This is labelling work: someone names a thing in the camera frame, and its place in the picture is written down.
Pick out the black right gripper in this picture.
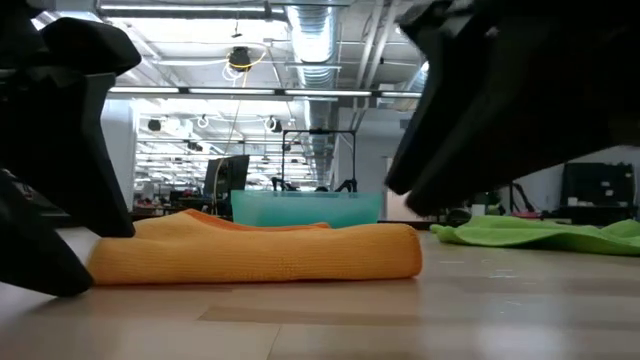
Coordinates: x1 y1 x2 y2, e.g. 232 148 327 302
399 0 640 217

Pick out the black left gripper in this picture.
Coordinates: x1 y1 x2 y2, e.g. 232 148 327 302
0 0 142 239

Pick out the green microfiber towel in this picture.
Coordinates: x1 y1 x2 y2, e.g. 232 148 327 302
429 214 640 257

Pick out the orange microfiber towel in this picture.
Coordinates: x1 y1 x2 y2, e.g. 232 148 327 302
87 208 424 286

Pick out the teal translucent plastic basket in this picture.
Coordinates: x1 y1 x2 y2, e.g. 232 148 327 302
230 189 385 230

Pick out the white round column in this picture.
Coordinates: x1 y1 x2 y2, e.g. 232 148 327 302
99 99 138 211

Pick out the white background door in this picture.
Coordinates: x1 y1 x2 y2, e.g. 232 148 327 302
383 155 416 223

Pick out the black equipment cart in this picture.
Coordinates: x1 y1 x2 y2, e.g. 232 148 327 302
557 162 639 225

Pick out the black background monitor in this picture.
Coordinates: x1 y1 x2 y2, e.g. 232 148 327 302
203 154 250 217

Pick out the black round ceiling fixture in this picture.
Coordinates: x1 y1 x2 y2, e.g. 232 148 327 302
228 45 253 74

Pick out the black metal table frame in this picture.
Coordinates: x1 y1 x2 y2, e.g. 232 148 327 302
49 212 441 229

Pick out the black background frame stand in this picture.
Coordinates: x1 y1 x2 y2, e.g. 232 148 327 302
281 128 357 194

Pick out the silver ventilation duct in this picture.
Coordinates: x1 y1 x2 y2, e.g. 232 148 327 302
285 4 344 181

